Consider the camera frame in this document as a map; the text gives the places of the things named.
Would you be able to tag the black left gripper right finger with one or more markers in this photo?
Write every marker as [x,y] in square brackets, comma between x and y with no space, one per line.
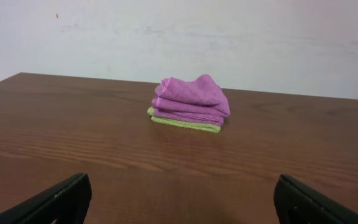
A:
[297,203]

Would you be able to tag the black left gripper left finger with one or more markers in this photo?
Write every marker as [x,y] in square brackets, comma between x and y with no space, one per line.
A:
[66,202]

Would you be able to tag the folded light green cloth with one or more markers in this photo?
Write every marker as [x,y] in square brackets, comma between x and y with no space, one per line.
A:
[183,124]

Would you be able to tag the folded purple cloth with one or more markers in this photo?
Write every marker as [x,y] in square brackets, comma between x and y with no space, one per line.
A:
[198,101]

